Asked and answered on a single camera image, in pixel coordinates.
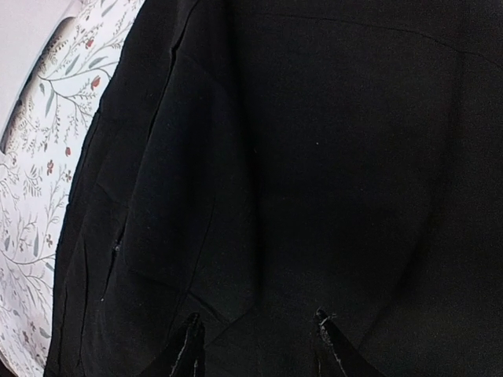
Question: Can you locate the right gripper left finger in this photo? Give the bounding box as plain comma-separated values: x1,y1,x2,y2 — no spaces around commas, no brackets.
156,313,205,377

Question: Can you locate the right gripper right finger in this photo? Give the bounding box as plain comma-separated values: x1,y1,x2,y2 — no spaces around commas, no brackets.
313,309,373,377

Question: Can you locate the black long sleeve shirt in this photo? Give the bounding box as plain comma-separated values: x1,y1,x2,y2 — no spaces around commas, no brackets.
44,1,502,376

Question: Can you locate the floral patterned tablecloth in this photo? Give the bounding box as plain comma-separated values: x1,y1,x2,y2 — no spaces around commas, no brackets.
1,1,141,376

